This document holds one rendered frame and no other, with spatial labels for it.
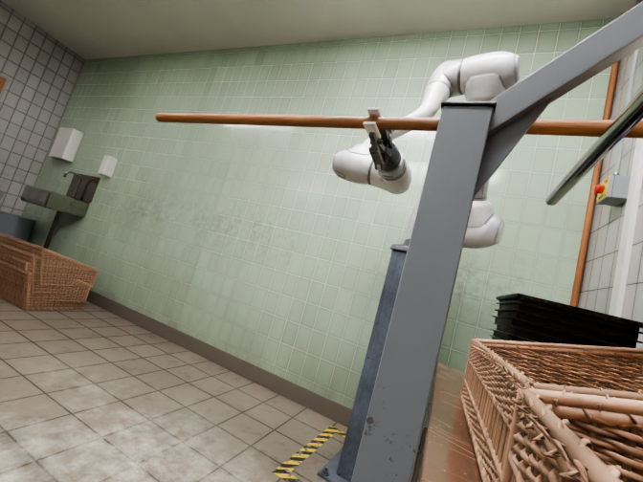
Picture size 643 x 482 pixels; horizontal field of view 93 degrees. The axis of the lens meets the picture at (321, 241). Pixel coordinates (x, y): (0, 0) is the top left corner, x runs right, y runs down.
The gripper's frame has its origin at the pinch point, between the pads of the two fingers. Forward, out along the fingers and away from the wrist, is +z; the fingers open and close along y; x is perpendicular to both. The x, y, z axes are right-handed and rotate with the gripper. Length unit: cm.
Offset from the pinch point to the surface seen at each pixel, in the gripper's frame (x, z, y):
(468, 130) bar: -25, 42, 25
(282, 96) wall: 129, -119, -92
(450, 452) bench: -30, 13, 60
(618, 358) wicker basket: -62, -26, 40
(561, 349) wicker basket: -51, -26, 42
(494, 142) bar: -27, 40, 25
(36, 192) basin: 341, -79, 36
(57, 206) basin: 322, -89, 42
